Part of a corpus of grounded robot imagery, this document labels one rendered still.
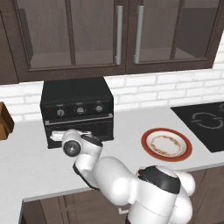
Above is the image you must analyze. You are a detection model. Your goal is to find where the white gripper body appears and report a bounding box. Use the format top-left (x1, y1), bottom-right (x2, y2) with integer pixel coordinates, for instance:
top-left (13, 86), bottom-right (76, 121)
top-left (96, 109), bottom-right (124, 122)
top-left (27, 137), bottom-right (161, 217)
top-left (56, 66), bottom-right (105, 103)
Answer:
top-left (49, 129), bottom-right (70, 143)

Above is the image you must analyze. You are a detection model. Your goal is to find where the black toaster oven door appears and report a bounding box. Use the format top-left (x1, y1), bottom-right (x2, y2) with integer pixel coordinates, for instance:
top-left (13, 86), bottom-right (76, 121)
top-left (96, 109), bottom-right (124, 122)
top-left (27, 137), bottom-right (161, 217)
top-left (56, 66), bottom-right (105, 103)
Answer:
top-left (44, 114), bottom-right (115, 150)

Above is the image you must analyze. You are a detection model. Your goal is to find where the black toaster oven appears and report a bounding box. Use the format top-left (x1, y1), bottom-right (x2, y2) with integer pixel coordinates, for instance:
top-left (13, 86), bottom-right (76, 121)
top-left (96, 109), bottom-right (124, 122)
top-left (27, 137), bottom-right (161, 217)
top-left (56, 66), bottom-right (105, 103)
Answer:
top-left (39, 77), bottom-right (116, 150)

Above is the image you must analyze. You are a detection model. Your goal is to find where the dark glass cupboard door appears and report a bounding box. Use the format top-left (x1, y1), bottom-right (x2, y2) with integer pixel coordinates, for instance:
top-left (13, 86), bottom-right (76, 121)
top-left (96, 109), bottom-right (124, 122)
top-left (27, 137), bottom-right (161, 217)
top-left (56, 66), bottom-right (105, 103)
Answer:
top-left (2, 0), bottom-right (129, 83)
top-left (125, 0), bottom-right (224, 75)

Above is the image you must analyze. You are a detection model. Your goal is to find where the brown wooden block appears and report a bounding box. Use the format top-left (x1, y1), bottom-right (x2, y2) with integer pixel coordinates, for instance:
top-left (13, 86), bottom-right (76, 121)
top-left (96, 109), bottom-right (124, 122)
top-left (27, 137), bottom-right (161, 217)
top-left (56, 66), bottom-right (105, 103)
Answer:
top-left (0, 101), bottom-right (16, 142)

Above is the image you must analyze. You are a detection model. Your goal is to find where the dark wood base cupboard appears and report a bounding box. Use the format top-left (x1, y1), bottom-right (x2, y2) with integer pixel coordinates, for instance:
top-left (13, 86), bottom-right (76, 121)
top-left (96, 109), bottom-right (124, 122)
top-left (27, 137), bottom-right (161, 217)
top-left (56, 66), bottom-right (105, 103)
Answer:
top-left (186, 166), bottom-right (224, 224)
top-left (20, 188), bottom-right (133, 224)

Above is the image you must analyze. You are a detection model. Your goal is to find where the red rimmed white plate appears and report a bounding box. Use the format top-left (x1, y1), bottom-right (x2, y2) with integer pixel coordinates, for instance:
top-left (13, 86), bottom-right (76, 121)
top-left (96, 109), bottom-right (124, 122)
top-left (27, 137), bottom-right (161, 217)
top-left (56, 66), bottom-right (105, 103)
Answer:
top-left (141, 127), bottom-right (193, 163)

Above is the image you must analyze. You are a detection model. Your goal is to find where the black hob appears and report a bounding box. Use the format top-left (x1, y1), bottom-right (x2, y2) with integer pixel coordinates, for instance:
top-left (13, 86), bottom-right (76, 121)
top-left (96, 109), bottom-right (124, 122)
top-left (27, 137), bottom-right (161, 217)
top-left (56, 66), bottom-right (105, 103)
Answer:
top-left (170, 101), bottom-right (224, 154)

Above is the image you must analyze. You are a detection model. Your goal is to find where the silver toaster oven door handle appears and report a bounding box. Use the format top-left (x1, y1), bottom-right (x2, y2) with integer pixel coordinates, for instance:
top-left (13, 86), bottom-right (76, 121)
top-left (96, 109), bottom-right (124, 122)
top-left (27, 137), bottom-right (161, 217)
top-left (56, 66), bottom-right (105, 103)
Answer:
top-left (44, 113), bottom-right (114, 126)

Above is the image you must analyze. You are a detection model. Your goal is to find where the silver cupboard door handle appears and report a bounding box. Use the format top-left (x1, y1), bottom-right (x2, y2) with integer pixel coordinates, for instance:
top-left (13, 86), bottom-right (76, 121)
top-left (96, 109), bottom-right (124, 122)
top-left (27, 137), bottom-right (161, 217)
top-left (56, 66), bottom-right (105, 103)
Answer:
top-left (115, 5), bottom-right (123, 66)
top-left (133, 5), bottom-right (144, 65)

